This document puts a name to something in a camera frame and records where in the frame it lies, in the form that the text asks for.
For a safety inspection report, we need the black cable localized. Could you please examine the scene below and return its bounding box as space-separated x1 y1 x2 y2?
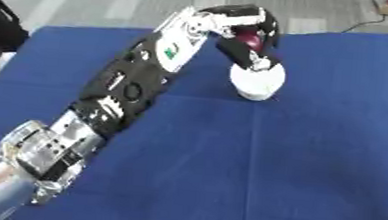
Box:
339 0 388 38

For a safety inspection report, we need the dark red round object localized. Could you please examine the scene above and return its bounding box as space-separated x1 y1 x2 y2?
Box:
232 28 268 53

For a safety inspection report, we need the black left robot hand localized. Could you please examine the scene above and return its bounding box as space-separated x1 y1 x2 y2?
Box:
194 0 289 74

